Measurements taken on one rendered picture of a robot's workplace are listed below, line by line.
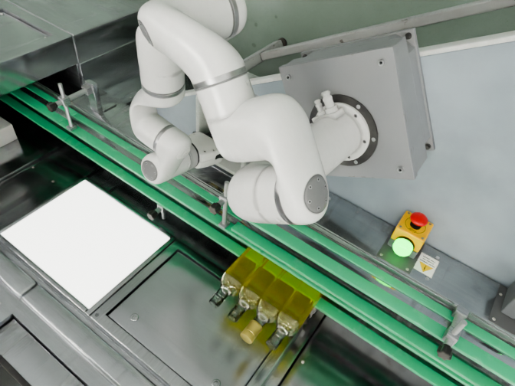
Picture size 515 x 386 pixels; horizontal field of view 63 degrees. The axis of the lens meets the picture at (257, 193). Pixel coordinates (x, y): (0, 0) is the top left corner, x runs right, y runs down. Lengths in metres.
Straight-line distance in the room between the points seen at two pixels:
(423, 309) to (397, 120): 0.44
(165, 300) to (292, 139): 0.76
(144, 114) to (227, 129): 0.39
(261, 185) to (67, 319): 0.77
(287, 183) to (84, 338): 0.79
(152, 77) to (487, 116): 0.63
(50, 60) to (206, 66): 1.08
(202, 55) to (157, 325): 0.78
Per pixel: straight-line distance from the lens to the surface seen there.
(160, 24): 0.64
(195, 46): 0.62
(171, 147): 0.94
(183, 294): 1.24
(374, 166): 0.88
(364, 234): 1.07
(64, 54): 1.67
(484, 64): 0.87
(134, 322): 1.21
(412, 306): 1.02
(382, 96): 0.81
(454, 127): 0.93
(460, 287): 1.08
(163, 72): 0.80
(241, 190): 0.66
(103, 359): 1.18
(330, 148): 0.77
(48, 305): 1.29
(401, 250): 1.02
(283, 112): 0.58
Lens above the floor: 1.56
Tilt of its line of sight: 37 degrees down
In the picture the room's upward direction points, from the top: 133 degrees counter-clockwise
